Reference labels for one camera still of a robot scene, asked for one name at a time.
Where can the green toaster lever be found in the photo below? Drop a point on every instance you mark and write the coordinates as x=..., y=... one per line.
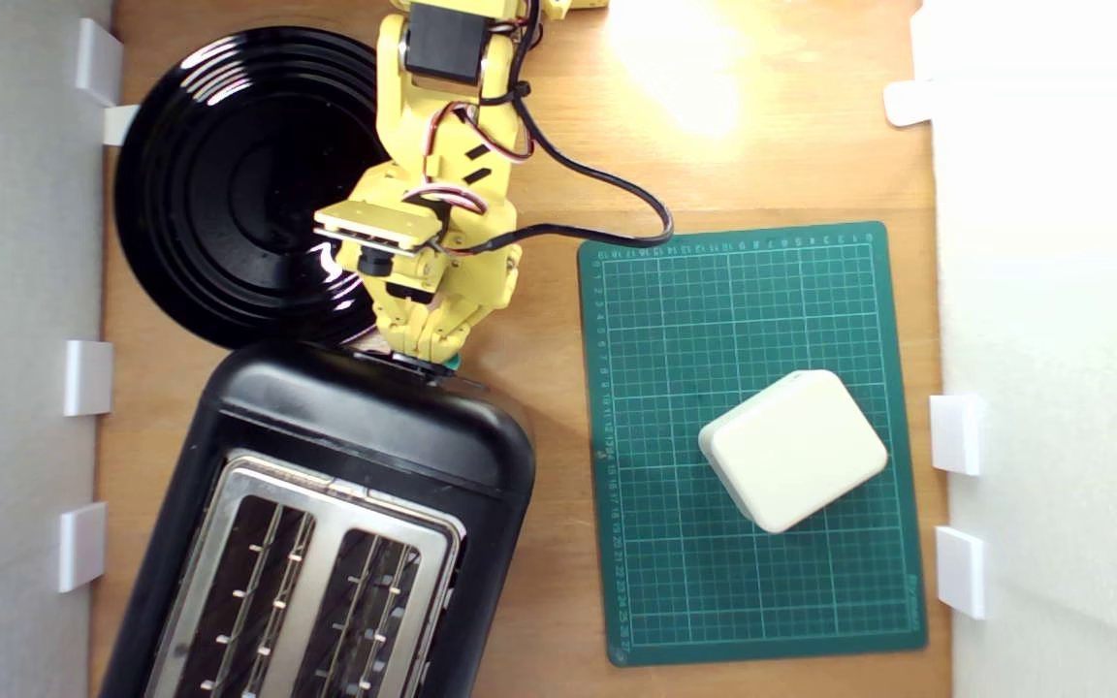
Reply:
x=447, y=366

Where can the black round plate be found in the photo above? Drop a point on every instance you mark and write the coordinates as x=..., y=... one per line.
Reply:
x=229, y=194

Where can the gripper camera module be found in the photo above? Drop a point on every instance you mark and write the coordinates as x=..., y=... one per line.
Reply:
x=379, y=228

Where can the black two-slot toaster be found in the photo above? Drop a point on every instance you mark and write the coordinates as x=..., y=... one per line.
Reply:
x=374, y=427

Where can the white rounded block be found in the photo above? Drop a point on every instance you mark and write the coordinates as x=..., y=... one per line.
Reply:
x=791, y=451

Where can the green cutting mat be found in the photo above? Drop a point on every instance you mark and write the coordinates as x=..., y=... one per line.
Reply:
x=675, y=330

